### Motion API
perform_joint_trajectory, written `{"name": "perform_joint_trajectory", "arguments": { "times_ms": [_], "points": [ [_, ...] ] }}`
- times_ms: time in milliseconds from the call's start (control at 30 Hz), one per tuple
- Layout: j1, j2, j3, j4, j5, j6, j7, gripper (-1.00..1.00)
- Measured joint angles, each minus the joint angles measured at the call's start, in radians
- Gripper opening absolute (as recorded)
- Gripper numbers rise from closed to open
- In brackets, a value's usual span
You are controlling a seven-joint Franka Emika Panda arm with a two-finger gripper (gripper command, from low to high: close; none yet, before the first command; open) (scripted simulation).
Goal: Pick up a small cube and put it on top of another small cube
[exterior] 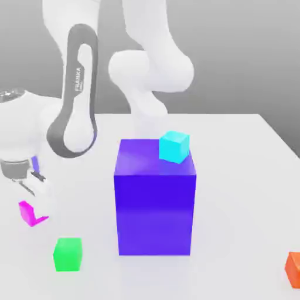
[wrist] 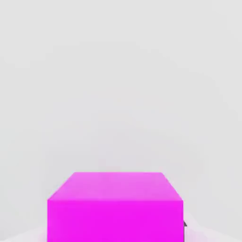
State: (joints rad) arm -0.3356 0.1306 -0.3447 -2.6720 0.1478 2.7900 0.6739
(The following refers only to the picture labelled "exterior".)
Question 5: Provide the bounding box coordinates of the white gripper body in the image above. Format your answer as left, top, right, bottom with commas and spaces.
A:
11, 174, 57, 217

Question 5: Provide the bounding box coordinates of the large purple box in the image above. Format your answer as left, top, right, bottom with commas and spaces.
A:
113, 138, 197, 257

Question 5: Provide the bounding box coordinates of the small magenta cube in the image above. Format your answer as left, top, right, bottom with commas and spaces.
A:
18, 200, 50, 227

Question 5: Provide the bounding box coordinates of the small green cube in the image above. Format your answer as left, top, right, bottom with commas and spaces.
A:
52, 237, 83, 272

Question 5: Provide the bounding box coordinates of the small cyan cube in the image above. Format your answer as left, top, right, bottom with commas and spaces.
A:
158, 130, 190, 165

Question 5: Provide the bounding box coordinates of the small orange cube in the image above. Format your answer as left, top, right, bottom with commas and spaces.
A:
284, 251, 300, 289

